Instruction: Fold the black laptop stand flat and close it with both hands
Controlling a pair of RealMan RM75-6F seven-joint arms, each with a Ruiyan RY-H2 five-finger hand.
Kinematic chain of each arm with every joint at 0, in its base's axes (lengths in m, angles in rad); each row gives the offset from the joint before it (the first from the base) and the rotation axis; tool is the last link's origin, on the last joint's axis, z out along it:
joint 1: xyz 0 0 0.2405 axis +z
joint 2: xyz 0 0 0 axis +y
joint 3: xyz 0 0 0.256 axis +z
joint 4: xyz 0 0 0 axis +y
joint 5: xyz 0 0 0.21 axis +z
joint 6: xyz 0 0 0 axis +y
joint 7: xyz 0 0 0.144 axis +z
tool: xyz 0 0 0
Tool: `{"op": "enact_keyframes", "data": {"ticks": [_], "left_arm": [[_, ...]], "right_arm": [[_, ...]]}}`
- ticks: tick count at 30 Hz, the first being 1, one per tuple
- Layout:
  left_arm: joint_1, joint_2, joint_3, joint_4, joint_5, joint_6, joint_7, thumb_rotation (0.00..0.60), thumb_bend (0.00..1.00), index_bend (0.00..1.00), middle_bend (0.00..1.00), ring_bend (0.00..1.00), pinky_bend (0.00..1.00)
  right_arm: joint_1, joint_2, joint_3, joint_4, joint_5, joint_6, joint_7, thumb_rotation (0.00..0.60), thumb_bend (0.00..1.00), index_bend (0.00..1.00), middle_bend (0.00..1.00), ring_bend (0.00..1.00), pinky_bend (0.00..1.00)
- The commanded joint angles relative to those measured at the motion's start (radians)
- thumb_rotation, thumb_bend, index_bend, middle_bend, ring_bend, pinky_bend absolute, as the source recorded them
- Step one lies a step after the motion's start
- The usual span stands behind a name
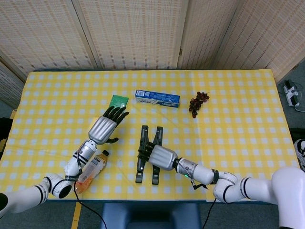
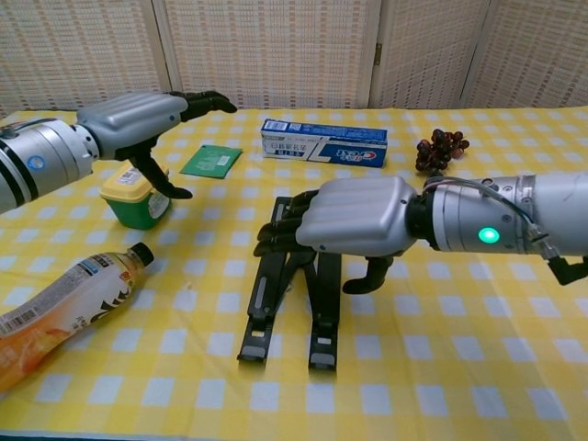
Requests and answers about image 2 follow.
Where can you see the orange drink plastic bottle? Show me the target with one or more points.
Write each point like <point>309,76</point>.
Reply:
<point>69,303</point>

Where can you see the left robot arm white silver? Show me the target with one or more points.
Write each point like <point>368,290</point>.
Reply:
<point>46,156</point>

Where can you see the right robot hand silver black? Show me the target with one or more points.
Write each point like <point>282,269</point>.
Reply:
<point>353,216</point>

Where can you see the brass screen hinge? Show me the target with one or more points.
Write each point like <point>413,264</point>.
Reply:
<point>379,54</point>

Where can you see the beige woven folding screen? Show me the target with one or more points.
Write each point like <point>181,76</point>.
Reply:
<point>298,50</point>

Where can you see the red grape bunch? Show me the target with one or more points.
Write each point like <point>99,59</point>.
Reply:
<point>436,151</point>

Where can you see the green container yellow lid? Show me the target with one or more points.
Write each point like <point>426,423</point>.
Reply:
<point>138,211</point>

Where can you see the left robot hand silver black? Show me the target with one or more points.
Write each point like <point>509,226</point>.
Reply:
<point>133,121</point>

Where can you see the green sachet packet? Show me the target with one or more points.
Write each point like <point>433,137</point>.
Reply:
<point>211,161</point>

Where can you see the black folding laptop stand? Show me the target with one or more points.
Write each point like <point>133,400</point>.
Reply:
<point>324,303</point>

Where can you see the blue toothpaste box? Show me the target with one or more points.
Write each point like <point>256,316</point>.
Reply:
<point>321,144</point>

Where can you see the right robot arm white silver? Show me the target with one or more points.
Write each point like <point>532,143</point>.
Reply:
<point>551,211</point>

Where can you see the yellow checkered tablecloth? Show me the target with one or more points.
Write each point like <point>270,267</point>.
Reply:
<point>459,344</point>

